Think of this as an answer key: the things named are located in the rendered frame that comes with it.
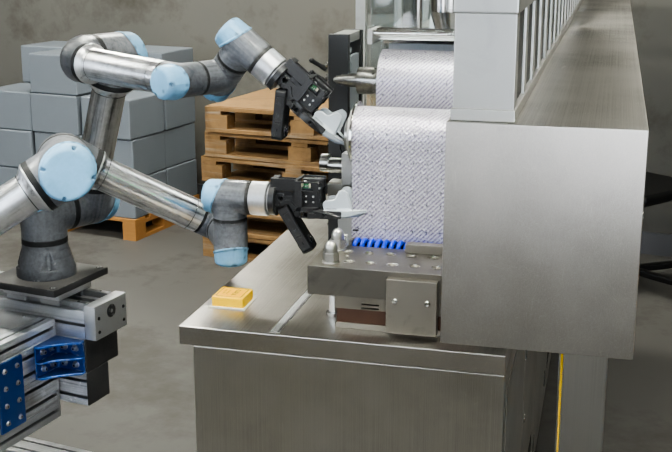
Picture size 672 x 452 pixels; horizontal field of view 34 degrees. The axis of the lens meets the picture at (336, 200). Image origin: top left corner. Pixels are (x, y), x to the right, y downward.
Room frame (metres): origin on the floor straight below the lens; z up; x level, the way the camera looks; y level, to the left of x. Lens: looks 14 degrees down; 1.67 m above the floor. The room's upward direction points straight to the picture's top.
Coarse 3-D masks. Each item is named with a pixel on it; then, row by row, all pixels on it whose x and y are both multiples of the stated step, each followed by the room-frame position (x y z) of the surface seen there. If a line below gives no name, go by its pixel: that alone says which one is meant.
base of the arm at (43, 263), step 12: (60, 240) 2.67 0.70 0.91; (24, 252) 2.66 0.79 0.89; (36, 252) 2.64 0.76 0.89; (48, 252) 2.65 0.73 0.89; (60, 252) 2.66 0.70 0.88; (24, 264) 2.65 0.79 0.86; (36, 264) 2.63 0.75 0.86; (48, 264) 2.65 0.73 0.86; (60, 264) 2.65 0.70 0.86; (72, 264) 2.69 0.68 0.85; (24, 276) 2.64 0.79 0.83; (36, 276) 2.63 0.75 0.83; (48, 276) 2.63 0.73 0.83; (60, 276) 2.65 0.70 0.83
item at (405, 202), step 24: (360, 168) 2.26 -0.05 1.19; (384, 168) 2.25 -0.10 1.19; (408, 168) 2.24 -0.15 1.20; (432, 168) 2.22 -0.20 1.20; (360, 192) 2.26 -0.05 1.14; (384, 192) 2.25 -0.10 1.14; (408, 192) 2.24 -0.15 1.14; (432, 192) 2.22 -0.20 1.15; (360, 216) 2.26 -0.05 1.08; (384, 216) 2.25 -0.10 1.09; (408, 216) 2.24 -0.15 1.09; (432, 216) 2.22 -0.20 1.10; (408, 240) 2.24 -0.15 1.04; (432, 240) 2.22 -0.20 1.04
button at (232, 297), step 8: (224, 288) 2.26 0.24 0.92; (232, 288) 2.26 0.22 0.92; (240, 288) 2.26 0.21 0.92; (216, 296) 2.20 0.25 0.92; (224, 296) 2.20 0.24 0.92; (232, 296) 2.20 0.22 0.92; (240, 296) 2.20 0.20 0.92; (248, 296) 2.22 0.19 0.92; (216, 304) 2.20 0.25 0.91; (224, 304) 2.20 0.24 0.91; (232, 304) 2.19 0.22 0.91; (240, 304) 2.19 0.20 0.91
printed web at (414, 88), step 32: (384, 64) 2.51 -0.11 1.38; (416, 64) 2.49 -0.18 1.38; (448, 64) 2.48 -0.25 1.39; (384, 96) 2.49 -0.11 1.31; (416, 96) 2.47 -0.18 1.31; (448, 96) 2.46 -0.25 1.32; (384, 128) 2.26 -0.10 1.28; (416, 128) 2.24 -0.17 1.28; (352, 160) 2.27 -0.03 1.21; (384, 160) 2.25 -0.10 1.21; (416, 160) 2.23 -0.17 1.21
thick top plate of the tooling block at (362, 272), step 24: (312, 264) 2.09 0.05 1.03; (336, 264) 2.09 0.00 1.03; (360, 264) 2.09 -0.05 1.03; (384, 264) 2.09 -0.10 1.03; (408, 264) 2.09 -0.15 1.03; (432, 264) 2.09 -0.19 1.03; (312, 288) 2.08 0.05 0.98; (336, 288) 2.07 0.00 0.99; (360, 288) 2.06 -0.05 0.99; (384, 288) 2.05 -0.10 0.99
